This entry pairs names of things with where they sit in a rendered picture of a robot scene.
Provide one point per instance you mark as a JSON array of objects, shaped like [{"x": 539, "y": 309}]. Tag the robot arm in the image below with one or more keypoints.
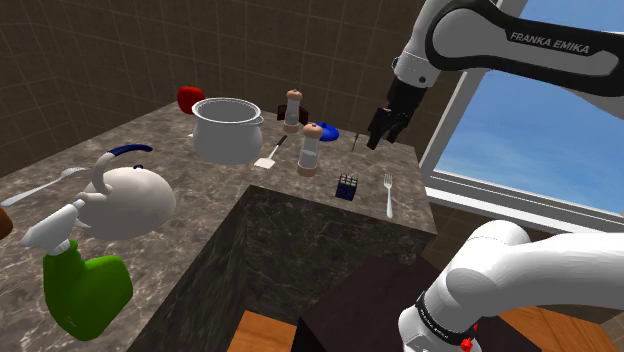
[{"x": 512, "y": 273}]

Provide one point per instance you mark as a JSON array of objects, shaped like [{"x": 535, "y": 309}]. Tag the red apple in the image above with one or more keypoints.
[{"x": 188, "y": 97}]

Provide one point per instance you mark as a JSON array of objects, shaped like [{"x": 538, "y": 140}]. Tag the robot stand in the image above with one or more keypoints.
[{"x": 375, "y": 307}]

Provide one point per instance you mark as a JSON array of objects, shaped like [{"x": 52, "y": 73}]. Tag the white fork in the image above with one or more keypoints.
[{"x": 388, "y": 195}]

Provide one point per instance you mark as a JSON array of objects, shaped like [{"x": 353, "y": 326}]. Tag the clear pepper mill wooden cap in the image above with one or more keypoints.
[
  {"x": 309, "y": 149},
  {"x": 293, "y": 111}
]

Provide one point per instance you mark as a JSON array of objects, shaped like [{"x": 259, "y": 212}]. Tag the dark puzzle cube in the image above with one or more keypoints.
[{"x": 346, "y": 187}]

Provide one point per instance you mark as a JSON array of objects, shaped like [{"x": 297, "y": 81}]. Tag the small dark knife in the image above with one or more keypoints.
[{"x": 355, "y": 142}]

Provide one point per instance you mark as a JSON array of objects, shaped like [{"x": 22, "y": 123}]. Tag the silver spoon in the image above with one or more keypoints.
[{"x": 39, "y": 187}]

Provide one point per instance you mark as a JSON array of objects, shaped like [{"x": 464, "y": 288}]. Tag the white cooking pot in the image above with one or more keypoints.
[{"x": 227, "y": 130}]

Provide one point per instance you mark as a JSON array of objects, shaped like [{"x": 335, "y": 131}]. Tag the window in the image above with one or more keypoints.
[{"x": 526, "y": 131}]

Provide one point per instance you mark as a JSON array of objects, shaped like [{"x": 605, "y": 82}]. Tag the brown round object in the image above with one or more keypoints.
[{"x": 4, "y": 222}]

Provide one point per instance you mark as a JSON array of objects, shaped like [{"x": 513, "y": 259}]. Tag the green spray bottle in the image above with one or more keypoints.
[{"x": 83, "y": 287}]

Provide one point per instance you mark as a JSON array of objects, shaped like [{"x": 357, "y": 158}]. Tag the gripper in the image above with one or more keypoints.
[{"x": 405, "y": 100}]

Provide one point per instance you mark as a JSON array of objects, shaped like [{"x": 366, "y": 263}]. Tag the dark brown open book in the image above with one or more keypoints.
[{"x": 303, "y": 115}]

